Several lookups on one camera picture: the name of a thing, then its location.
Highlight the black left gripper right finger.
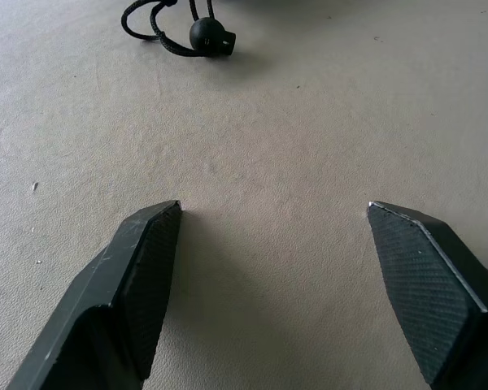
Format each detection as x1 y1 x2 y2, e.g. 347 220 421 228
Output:
366 200 488 390

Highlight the black drawstring cord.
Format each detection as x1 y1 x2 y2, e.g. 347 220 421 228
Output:
120 0 215 59

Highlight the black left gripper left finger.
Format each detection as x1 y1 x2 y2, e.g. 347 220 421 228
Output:
6 199 183 390

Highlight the black round cord lock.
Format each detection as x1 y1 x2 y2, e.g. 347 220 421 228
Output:
189 17 237 58

